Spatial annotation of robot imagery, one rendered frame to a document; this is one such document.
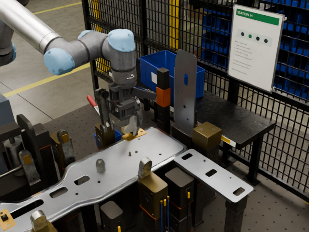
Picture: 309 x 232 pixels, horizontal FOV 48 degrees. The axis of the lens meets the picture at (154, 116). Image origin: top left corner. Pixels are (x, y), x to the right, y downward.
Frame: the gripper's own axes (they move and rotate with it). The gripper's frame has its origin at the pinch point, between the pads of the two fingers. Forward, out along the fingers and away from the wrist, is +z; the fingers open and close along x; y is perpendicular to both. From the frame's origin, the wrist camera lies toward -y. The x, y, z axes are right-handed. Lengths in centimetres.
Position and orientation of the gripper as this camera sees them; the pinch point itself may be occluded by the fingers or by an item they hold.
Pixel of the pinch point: (134, 130)
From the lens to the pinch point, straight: 121.0
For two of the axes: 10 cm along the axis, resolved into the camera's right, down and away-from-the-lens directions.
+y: -7.7, 3.6, -5.3
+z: 0.3, 8.4, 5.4
